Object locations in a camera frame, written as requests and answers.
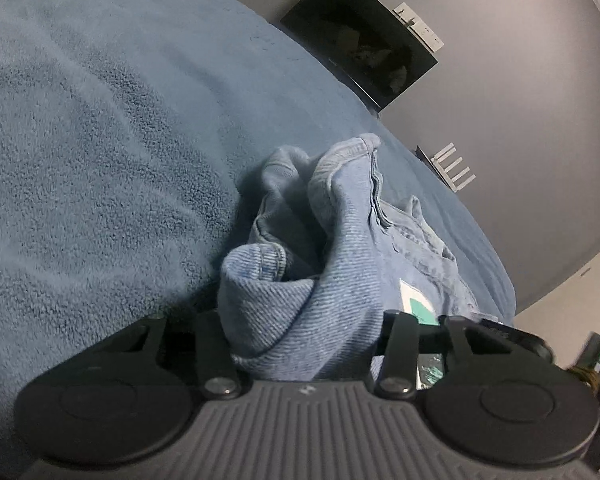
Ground light blue denim jacket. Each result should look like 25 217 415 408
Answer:
216 132 502 382

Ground white wifi router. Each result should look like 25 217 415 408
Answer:
430 143 476 193

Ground black flat screen television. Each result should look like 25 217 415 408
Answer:
279 0 438 112

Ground blue fleece bed blanket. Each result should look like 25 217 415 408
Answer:
0 0 516 478

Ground white wall power strip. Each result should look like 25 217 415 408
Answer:
393 2 444 53

